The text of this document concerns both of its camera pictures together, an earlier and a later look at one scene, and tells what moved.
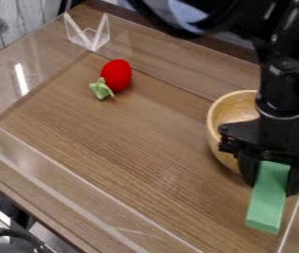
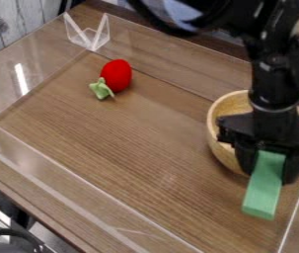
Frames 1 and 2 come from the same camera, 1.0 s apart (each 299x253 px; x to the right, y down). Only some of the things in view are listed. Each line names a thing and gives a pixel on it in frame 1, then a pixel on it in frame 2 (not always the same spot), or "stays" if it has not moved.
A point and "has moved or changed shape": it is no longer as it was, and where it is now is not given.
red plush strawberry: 117,75 stays
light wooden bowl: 235,108 stays
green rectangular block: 269,196 has moved or changed shape
